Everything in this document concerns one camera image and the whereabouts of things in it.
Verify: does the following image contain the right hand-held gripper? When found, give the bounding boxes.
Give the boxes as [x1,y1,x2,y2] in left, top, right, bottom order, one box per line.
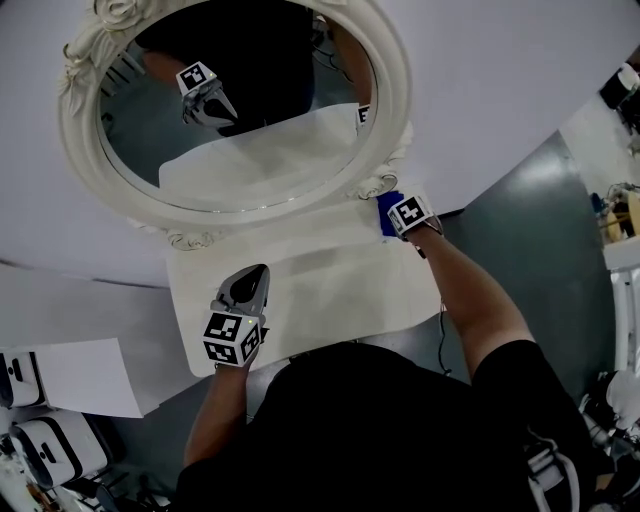
[386,194,445,242]

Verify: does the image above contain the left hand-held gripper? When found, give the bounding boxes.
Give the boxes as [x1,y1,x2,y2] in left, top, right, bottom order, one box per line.
[201,264,272,371]

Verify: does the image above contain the blue cloth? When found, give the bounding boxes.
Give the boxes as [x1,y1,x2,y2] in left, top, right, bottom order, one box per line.
[376,191,404,240]

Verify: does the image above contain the person's left forearm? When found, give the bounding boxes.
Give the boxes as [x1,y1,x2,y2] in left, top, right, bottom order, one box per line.
[182,363,252,469]

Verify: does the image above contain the person's right forearm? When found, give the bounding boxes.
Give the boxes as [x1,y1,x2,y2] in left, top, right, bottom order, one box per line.
[412,225,537,372]

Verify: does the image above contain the person's black shirt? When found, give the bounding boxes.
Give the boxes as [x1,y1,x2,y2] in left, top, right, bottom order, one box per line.
[172,339,604,512]

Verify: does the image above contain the white case with black stripe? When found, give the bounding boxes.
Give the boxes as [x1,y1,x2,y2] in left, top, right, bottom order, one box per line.
[0,350,47,409]
[9,409,110,490]

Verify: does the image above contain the white cabinet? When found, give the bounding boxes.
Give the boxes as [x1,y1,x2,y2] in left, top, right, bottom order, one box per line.
[601,238,640,374]

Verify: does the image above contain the black device on stand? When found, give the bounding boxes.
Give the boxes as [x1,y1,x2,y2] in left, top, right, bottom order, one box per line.
[598,61,640,136]

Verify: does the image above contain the thin black cable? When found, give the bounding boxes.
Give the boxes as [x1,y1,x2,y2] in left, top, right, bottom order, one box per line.
[437,298,453,377]

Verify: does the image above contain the oval mirror ornate white frame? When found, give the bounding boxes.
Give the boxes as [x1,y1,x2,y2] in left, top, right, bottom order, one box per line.
[56,0,416,252]

